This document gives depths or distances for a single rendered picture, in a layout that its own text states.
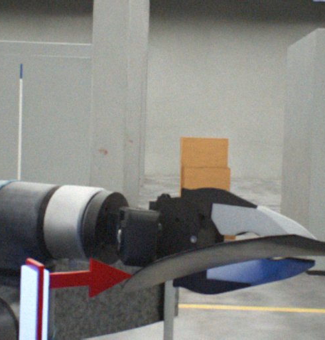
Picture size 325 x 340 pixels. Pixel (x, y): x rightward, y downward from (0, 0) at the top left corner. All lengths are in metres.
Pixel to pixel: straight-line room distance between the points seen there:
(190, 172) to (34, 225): 7.94
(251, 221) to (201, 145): 8.00
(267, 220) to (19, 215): 0.25
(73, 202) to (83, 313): 1.85
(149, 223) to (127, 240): 0.02
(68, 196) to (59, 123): 5.90
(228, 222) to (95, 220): 0.13
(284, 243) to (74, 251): 0.32
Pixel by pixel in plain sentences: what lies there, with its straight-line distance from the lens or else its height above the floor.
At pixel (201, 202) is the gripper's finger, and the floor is 1.21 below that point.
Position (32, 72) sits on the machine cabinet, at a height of 1.77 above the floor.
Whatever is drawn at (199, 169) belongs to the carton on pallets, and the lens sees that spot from 8.62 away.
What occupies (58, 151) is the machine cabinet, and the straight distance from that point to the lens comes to 6.59.
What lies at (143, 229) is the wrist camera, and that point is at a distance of 0.56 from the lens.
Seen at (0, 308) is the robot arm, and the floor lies 1.11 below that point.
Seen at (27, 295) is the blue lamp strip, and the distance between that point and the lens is 0.43.
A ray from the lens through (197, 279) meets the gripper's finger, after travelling 0.63.
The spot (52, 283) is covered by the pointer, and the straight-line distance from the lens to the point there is 0.43.
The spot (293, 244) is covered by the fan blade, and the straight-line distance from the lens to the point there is 0.41.
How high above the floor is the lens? 1.27
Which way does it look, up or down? 3 degrees down
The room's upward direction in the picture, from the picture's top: 2 degrees clockwise
